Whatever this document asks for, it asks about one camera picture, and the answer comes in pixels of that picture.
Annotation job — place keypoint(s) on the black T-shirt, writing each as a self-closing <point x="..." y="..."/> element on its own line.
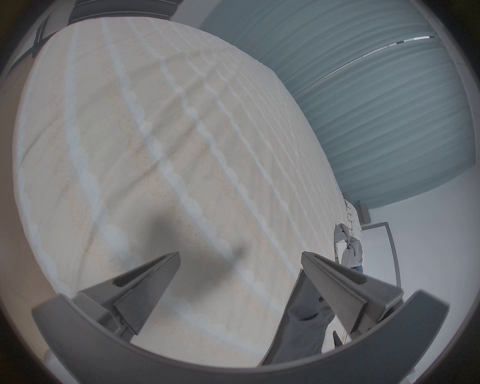
<point x="300" y="330"/>

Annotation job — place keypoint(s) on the bed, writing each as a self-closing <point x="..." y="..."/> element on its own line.
<point x="150" y="150"/>

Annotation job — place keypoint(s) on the blue-green curtain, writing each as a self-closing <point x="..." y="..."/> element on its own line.
<point x="300" y="37"/>
<point x="393" y="131"/>

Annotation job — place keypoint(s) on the white printed pillow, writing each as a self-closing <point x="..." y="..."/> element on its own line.
<point x="352" y="221"/>

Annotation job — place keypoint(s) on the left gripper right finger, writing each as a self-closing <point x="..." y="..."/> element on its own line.
<point x="356" y="300"/>

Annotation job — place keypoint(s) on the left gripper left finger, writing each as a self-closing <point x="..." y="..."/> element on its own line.
<point x="131" y="300"/>

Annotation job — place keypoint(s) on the grey bedside table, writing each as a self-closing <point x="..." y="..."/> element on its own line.
<point x="364" y="212"/>

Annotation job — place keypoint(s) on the pile of clothes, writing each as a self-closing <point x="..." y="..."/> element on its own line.
<point x="350" y="247"/>

